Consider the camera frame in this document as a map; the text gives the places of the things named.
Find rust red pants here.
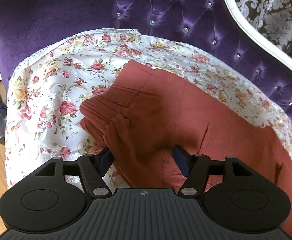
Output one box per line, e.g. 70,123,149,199
80,61,292,237

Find white floral bed sheet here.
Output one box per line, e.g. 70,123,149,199
5,28,292,187

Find purple tufted velvet sofa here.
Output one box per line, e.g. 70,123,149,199
0,0,292,120

